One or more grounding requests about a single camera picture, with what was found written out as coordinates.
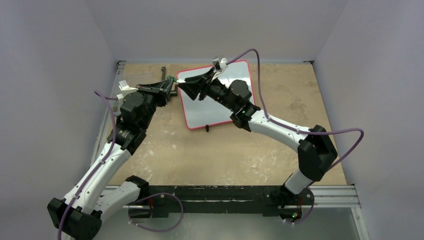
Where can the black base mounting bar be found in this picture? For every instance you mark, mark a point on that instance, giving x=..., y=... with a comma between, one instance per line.
x=267, y=200

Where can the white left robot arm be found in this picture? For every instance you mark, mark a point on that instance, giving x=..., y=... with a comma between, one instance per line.
x=80, y=214

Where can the dark metal pipe bracket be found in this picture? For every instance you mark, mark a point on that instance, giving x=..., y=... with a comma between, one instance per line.
x=164, y=76

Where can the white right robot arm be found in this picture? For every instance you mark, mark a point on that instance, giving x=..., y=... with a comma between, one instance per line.
x=315, y=150

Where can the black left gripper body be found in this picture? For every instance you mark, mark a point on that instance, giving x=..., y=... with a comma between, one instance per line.
x=157, y=96

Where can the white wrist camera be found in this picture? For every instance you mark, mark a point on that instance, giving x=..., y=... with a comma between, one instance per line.
x=220, y=64
x=124, y=90

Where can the pink framed whiteboard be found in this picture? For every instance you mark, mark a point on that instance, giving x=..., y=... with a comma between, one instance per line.
x=199, y=114

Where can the clear plastic screw box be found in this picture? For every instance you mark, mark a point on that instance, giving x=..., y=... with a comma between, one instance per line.
x=132, y=79

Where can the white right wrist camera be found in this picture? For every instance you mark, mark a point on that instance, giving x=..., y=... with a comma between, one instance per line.
x=220, y=64

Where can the white green whiteboard marker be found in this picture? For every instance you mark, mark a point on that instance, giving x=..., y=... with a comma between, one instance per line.
x=179, y=81

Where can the aluminium frame rail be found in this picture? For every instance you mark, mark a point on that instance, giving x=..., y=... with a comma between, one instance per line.
x=106, y=122

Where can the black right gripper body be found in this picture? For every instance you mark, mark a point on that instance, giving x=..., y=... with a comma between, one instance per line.
x=203, y=88

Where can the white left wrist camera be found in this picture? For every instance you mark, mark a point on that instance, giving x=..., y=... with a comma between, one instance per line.
x=124, y=90

